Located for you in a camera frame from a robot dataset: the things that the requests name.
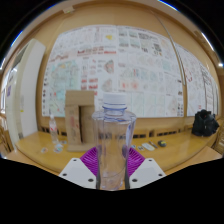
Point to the clear plastic water bottle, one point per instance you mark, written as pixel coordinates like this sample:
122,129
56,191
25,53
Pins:
114,140

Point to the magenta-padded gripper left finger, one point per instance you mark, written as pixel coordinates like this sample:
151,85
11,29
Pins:
78,171

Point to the small white remote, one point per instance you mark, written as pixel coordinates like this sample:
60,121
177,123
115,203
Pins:
148,146

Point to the brown cardboard stand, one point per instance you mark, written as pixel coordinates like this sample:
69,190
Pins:
75,123

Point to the small dark tape measure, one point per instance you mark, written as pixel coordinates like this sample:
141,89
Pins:
162,143

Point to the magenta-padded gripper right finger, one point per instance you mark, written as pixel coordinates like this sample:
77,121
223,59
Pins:
146,171

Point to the small red-labelled plastic bottle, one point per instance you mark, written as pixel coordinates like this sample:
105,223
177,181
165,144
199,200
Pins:
53,131

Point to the large printed wall poster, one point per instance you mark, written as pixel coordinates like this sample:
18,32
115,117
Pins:
133,66

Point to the black bag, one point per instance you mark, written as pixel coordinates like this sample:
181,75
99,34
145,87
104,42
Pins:
205,123

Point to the white standing air conditioner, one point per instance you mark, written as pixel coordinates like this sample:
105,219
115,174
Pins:
26,93

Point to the narrow printed wall poster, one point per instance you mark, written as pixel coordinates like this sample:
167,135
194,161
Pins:
196,83

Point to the wooden chair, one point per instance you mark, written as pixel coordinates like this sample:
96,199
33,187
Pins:
219,141
5,140

